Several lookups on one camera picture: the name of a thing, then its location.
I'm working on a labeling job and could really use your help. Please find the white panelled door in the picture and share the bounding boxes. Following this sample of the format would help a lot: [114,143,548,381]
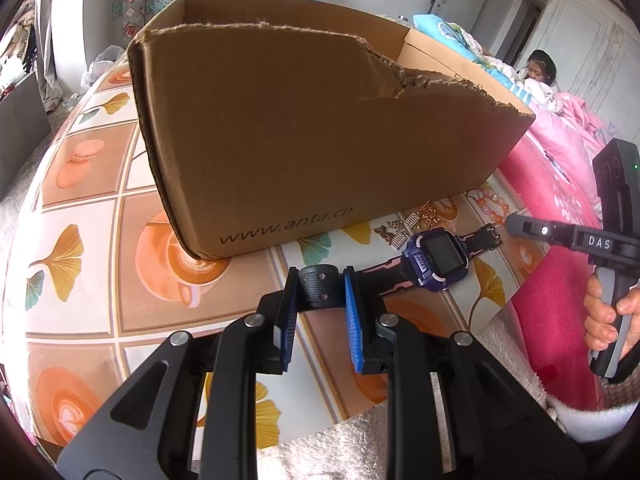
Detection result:
[547,0,640,126]

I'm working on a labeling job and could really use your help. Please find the patterned cushion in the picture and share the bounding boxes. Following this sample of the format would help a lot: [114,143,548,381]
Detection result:
[114,0,151,38]

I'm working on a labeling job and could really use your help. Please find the person's right hand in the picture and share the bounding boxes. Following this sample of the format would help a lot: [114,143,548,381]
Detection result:
[584,275,640,356]

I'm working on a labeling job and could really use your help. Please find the purple smartwatch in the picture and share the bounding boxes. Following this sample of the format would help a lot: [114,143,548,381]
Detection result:
[298,224,505,311]

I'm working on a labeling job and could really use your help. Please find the brown cardboard box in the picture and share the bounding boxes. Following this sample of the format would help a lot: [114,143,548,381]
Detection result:
[126,0,537,261]

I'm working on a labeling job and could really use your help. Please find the pink floral blanket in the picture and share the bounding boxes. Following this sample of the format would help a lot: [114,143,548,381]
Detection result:
[492,92,621,411]

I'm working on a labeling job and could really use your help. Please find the blue patterned pillow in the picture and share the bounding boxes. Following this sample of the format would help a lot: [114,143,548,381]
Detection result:
[412,14,538,106]

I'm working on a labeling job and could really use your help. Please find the pile of clothes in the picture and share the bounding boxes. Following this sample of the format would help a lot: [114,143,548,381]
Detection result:
[0,25,38,101]

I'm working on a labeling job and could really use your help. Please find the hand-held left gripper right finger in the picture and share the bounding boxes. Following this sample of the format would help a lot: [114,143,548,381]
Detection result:
[342,267,586,480]

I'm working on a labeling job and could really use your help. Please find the gold metal trinkets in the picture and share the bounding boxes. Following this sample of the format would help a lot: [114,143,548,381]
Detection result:
[372,221,402,245]

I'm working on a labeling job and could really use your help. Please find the pink bead bracelet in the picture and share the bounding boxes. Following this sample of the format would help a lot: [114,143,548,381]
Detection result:
[467,187,513,226]

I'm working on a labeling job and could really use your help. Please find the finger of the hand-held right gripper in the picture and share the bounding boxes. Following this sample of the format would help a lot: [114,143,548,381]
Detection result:
[505,214,576,251]

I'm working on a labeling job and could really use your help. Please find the white plastic bag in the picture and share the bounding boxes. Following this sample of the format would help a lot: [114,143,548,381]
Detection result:
[80,45,128,96]

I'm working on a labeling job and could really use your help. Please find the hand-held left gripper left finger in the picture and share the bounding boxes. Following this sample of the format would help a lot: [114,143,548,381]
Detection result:
[56,266,301,480]

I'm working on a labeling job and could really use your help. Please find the patterned tablecloth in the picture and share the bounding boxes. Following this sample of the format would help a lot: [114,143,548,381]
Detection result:
[2,47,546,448]

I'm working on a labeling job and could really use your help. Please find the grey cabinet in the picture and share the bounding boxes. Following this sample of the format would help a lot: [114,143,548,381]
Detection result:
[0,71,53,201]

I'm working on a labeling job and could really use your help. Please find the white fluffy garment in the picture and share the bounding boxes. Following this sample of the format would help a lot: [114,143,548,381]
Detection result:
[272,317,566,480]

